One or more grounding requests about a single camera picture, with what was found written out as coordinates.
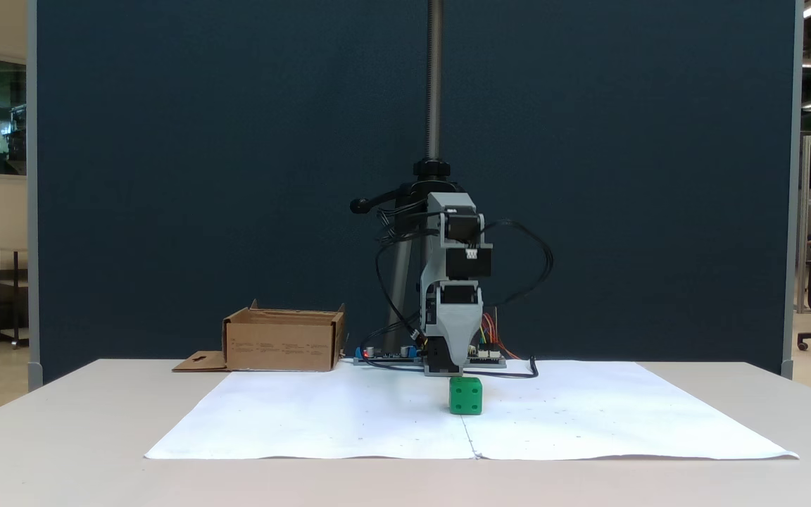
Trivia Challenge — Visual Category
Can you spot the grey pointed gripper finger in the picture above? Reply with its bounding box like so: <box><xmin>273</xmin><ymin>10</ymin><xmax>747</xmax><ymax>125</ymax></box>
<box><xmin>439</xmin><ymin>320</ymin><xmax>483</xmax><ymax>375</ymax></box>

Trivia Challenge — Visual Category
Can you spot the green die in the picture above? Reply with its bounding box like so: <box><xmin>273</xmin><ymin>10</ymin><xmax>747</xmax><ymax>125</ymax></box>
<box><xmin>449</xmin><ymin>377</ymin><xmax>484</xmax><ymax>416</ymax></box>

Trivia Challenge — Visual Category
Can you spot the blue circuit board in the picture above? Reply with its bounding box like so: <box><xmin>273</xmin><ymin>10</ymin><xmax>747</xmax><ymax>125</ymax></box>
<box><xmin>353</xmin><ymin>344</ymin><xmax>425</xmax><ymax>367</ymax></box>

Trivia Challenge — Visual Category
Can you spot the white paper sheet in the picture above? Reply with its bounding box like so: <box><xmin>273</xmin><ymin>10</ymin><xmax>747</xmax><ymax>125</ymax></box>
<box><xmin>145</xmin><ymin>359</ymin><xmax>799</xmax><ymax>462</ymax></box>

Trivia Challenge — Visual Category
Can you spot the brown cardboard box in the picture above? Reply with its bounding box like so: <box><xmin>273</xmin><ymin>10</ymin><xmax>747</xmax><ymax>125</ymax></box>
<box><xmin>172</xmin><ymin>299</ymin><xmax>347</xmax><ymax>373</ymax></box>

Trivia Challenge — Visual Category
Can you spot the black tripod with pole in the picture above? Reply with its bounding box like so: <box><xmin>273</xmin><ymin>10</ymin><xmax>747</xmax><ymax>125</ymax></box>
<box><xmin>349</xmin><ymin>0</ymin><xmax>478</xmax><ymax>353</ymax></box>

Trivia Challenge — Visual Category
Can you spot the dark blue partition panel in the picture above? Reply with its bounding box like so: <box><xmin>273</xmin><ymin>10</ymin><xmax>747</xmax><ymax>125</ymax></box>
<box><xmin>27</xmin><ymin>0</ymin><xmax>805</xmax><ymax>392</ymax></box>

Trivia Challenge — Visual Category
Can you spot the dark small side table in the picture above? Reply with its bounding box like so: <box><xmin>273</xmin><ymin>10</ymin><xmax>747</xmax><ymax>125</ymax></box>
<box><xmin>0</xmin><ymin>246</ymin><xmax>30</xmax><ymax>350</ymax></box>

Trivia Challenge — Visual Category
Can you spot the circuit board with coloured wires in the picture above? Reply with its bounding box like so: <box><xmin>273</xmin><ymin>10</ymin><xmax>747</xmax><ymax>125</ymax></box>
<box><xmin>467</xmin><ymin>345</ymin><xmax>508</xmax><ymax>369</ymax></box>

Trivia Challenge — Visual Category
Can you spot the red wire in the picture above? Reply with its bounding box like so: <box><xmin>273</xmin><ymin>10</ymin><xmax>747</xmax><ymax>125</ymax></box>
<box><xmin>484</xmin><ymin>313</ymin><xmax>520</xmax><ymax>361</ymax></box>

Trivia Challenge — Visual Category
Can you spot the black arm wire bundle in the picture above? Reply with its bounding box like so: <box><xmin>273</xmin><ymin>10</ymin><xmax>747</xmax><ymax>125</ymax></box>
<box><xmin>375</xmin><ymin>201</ymin><xmax>429</xmax><ymax>340</ymax></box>

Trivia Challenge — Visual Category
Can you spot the black gripper wire loop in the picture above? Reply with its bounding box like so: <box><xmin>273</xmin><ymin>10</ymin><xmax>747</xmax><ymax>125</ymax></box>
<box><xmin>479</xmin><ymin>219</ymin><xmax>555</xmax><ymax>308</ymax></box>

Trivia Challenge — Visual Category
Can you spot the framed wall window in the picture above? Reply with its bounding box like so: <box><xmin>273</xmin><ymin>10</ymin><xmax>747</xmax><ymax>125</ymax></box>
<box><xmin>0</xmin><ymin>49</ymin><xmax>29</xmax><ymax>181</ymax></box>

